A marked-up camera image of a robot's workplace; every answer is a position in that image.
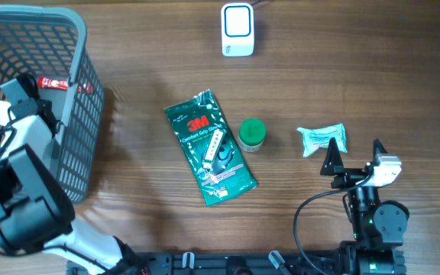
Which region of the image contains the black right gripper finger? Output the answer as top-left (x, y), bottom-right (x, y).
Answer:
top-left (373, 139), bottom-right (387, 157)
top-left (320, 137), bottom-right (344, 176)

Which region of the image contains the mint green wipes pack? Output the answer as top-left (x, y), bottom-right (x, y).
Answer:
top-left (296, 123), bottom-right (348, 157)

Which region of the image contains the red snack stick packet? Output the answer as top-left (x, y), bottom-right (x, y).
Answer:
top-left (36, 76), bottom-right (94, 95)

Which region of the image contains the green lid seasoning jar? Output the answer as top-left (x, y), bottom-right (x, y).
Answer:
top-left (238, 118), bottom-right (267, 153)

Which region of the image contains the green 3M gloves package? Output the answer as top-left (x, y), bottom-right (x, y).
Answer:
top-left (165, 89), bottom-right (257, 206)

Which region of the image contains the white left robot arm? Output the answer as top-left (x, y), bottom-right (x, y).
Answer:
top-left (0, 73), bottom-right (146, 274)

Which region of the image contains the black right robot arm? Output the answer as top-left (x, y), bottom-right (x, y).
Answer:
top-left (320, 138), bottom-right (409, 275)

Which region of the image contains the white barcode scanner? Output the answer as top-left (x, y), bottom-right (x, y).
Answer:
top-left (221, 2), bottom-right (254, 57)

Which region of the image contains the grey plastic mesh basket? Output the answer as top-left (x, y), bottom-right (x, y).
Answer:
top-left (0, 5), bottom-right (105, 204)

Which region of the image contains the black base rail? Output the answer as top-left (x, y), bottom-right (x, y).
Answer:
top-left (66, 250), bottom-right (343, 275)

